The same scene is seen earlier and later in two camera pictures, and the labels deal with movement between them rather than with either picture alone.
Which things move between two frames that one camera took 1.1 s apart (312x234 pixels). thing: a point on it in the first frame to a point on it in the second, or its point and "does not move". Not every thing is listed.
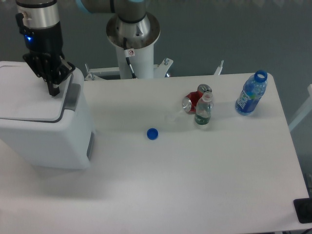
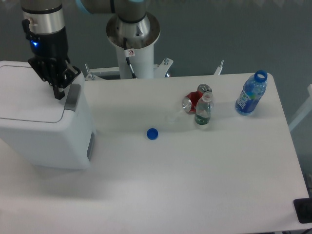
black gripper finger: [63, 70] to [68, 76]
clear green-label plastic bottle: [204, 108] does not move
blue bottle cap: [152, 133] does not move
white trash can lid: [25, 96] does not move
